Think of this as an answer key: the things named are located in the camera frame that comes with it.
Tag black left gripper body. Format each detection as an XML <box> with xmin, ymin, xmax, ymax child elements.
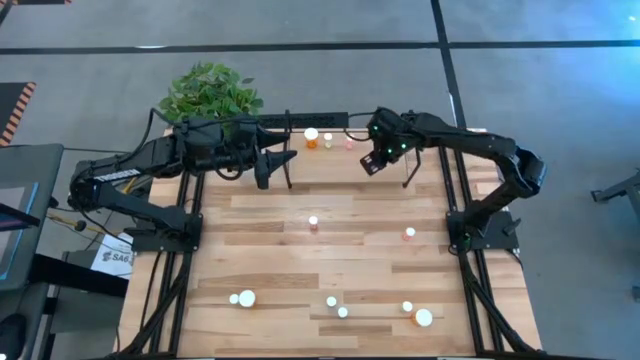
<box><xmin>222</xmin><ymin>119</ymin><xmax>264</xmax><ymax>176</ymax></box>

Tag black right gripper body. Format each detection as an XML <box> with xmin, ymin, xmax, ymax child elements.
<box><xmin>367</xmin><ymin>107</ymin><xmax>419</xmax><ymax>161</ymax></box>

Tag light wooden shelf board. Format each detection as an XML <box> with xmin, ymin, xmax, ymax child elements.
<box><xmin>288</xmin><ymin>128</ymin><xmax>419</xmax><ymax>185</ymax></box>

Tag black perforated floor grate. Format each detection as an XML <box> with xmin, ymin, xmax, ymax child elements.
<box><xmin>257</xmin><ymin>111</ymin><xmax>350</xmax><ymax>130</ymax></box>

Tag green plant in white pot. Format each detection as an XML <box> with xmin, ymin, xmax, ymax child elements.
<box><xmin>158</xmin><ymin>61</ymin><xmax>265</xmax><ymax>139</ymax></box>

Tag white printed paper sheet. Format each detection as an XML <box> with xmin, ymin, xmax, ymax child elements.
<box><xmin>89</xmin><ymin>232</ymin><xmax>135</xmax><ymax>280</ymax></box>

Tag dark grey side desk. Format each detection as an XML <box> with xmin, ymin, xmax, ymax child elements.
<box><xmin>0</xmin><ymin>143</ymin><xmax>65</xmax><ymax>294</ymax></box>

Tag black stand crossbar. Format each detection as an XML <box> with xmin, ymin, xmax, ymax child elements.
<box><xmin>29</xmin><ymin>253</ymin><xmax>129</xmax><ymax>299</ymax></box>

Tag grey equipment leg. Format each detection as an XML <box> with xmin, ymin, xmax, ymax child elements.
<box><xmin>590</xmin><ymin>172</ymin><xmax>640</xmax><ymax>221</ymax></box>

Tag hazard striped floor mat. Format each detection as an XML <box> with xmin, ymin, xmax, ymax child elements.
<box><xmin>0</xmin><ymin>82</ymin><xmax>37</xmax><ymax>147</ymax></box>

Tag dark screen blue edge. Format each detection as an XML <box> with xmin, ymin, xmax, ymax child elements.
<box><xmin>0</xmin><ymin>182</ymin><xmax>40</xmax><ymax>281</ymax></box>

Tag black computer mouse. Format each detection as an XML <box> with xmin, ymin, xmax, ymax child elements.
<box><xmin>0</xmin><ymin>313</ymin><xmax>29</xmax><ymax>359</ymax></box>

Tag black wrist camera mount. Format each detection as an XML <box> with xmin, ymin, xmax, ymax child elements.
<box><xmin>359</xmin><ymin>149</ymin><xmax>389</xmax><ymax>177</ymax></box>

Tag black aluminium frame rails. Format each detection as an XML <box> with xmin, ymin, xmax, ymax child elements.
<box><xmin>435</xmin><ymin>144</ymin><xmax>541</xmax><ymax>357</ymax></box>
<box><xmin>117</xmin><ymin>169</ymin><xmax>206</xmax><ymax>357</ymax></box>

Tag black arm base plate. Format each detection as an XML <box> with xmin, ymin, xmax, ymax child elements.
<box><xmin>130</xmin><ymin>212</ymin><xmax>204</xmax><ymax>254</ymax></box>
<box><xmin>446</xmin><ymin>209</ymin><xmax>521</xmax><ymax>251</ymax></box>

